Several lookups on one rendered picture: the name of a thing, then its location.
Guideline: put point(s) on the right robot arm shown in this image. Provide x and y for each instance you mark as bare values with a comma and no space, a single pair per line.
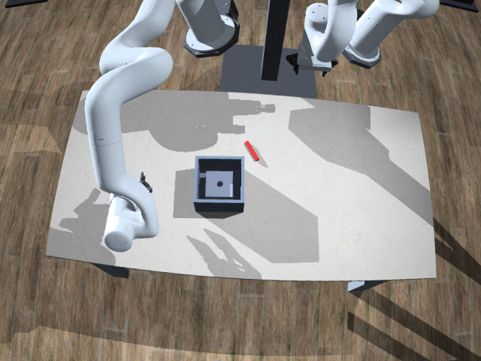
149,67

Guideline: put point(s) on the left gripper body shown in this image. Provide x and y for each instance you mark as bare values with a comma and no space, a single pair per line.
301,53

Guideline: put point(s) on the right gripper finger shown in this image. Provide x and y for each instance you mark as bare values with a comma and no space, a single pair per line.
145,183

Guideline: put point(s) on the red cylinder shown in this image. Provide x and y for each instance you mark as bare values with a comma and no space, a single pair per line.
252,151

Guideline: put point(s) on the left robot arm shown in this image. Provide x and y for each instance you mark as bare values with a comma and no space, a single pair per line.
331,29

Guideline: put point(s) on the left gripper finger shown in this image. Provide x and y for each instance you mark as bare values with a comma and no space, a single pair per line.
292,59
333,63

